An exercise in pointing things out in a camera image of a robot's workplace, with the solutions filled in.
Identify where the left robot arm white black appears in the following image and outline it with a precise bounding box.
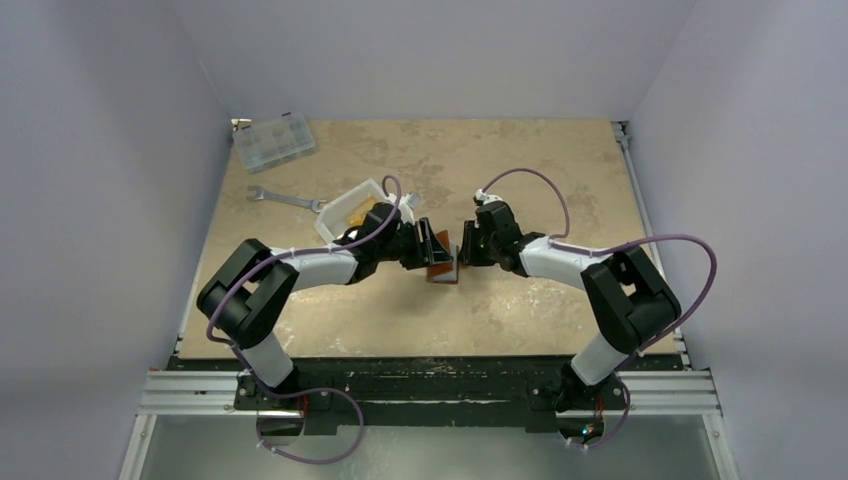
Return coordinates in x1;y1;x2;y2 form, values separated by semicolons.
196;202;454;409

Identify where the white plastic card tray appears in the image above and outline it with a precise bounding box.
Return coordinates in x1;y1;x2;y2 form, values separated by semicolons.
314;179;398;245

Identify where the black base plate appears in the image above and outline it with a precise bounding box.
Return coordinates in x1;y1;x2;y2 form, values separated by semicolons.
165;355;684;439

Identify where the stack of credit cards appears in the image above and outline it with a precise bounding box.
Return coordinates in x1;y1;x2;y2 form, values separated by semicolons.
345;198;380;227

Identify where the silver open-end wrench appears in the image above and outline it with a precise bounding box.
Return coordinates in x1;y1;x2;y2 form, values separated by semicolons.
246;185;328;213

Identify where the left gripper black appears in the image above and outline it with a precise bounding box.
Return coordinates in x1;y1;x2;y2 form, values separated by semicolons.
376;218;451;270

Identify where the clear plastic organizer box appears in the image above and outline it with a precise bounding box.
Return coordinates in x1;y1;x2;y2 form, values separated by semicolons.
232;112;317;174

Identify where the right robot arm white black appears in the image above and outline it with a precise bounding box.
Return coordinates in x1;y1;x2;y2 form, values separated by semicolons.
459;199;682;412

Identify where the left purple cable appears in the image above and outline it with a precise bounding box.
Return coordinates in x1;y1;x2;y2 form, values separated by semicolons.
205;174;403;465

